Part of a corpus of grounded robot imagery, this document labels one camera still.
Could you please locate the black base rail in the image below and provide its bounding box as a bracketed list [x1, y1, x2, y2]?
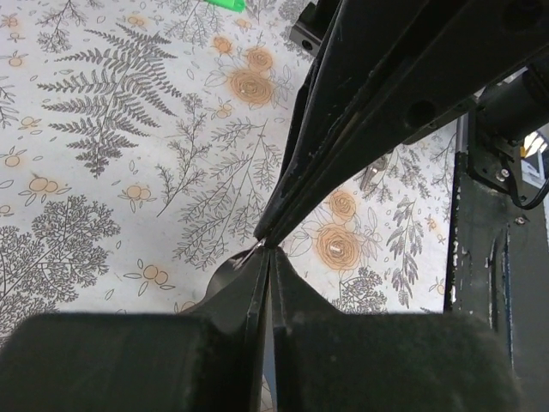
[444, 173, 548, 411]

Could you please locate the floral table mat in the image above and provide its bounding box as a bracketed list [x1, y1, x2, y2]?
[1, 1, 455, 333]

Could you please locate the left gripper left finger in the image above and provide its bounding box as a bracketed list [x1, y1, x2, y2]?
[1, 247, 268, 411]

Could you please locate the green tag key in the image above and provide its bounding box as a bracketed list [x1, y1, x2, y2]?
[206, 0, 246, 13]

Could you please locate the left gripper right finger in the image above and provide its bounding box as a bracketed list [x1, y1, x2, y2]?
[269, 249, 519, 411]

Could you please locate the orange tag key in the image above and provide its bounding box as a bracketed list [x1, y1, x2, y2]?
[359, 154, 388, 191]

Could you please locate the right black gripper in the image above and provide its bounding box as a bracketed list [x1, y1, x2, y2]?
[268, 0, 549, 248]

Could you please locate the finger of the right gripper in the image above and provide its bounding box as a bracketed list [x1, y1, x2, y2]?
[255, 1, 377, 239]

